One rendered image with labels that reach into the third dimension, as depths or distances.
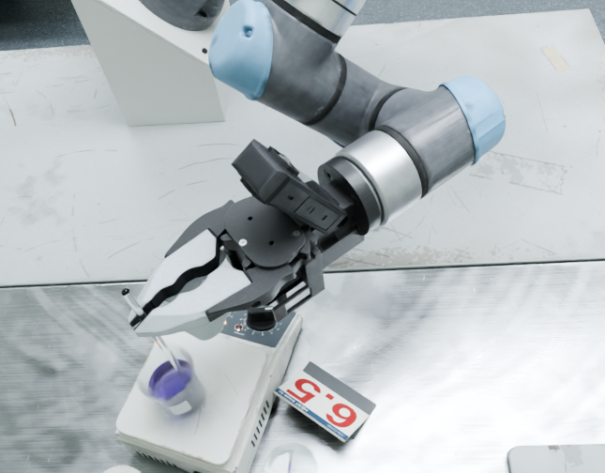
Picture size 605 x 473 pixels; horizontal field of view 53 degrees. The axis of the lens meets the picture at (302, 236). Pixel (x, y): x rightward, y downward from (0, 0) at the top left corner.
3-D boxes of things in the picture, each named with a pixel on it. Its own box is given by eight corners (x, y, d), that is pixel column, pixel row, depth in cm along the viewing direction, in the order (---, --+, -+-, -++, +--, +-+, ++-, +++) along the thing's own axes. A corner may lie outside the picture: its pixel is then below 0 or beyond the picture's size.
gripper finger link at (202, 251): (149, 350, 49) (244, 289, 52) (125, 318, 44) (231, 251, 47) (132, 323, 51) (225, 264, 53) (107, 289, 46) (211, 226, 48)
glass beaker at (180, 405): (222, 394, 59) (204, 362, 53) (182, 437, 57) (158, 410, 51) (182, 358, 62) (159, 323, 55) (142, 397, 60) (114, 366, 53)
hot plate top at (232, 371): (166, 324, 65) (164, 320, 64) (271, 353, 62) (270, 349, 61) (113, 432, 59) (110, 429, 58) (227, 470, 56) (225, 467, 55)
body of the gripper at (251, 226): (272, 329, 51) (381, 252, 54) (257, 280, 44) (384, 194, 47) (224, 269, 55) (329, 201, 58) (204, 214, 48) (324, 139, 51)
